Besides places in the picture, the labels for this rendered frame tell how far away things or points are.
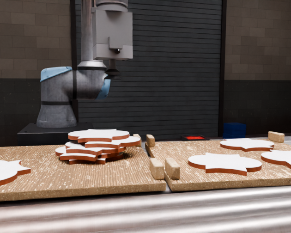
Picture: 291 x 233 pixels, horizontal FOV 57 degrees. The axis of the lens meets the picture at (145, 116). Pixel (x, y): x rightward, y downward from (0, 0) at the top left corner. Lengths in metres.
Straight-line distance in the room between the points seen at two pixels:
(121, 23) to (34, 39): 4.82
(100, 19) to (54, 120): 0.53
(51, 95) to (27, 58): 4.35
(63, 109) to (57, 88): 0.08
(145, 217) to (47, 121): 0.72
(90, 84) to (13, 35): 4.48
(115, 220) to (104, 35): 0.40
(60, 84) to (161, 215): 0.75
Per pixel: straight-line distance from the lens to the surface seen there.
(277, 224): 0.44
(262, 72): 6.73
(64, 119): 1.06
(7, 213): 0.47
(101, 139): 0.62
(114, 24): 0.64
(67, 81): 1.06
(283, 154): 0.71
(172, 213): 0.42
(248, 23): 6.62
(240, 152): 0.73
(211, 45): 6.05
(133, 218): 0.41
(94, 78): 1.07
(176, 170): 0.49
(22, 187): 0.51
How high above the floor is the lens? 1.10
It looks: 6 degrees down
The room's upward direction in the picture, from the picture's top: straight up
